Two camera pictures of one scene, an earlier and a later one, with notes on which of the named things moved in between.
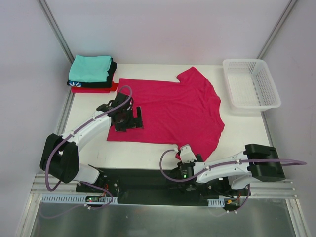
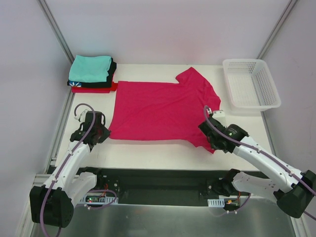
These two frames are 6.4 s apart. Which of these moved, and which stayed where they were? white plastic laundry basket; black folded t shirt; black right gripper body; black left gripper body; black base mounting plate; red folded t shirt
Moved: black left gripper body; black right gripper body
Stayed: white plastic laundry basket; black folded t shirt; black base mounting plate; red folded t shirt
